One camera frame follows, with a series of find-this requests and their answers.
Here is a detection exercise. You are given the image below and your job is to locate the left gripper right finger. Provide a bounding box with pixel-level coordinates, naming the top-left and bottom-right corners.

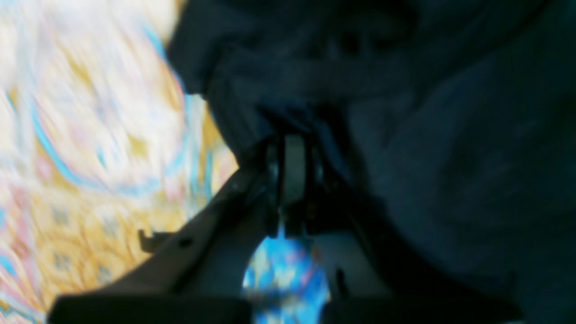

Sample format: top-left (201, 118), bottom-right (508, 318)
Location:
top-left (306, 140), bottom-right (522, 324)

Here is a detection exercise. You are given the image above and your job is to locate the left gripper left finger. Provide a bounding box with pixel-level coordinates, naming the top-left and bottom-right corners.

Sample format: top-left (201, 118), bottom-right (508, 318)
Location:
top-left (48, 138), bottom-right (281, 324)

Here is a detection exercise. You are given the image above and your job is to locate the black T-shirt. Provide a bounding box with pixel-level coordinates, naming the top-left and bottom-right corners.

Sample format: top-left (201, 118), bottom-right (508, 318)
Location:
top-left (167, 0), bottom-right (575, 324)

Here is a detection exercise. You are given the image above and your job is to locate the patterned tablecloth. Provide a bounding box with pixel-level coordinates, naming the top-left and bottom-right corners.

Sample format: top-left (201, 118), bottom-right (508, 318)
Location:
top-left (0, 0), bottom-right (331, 324)

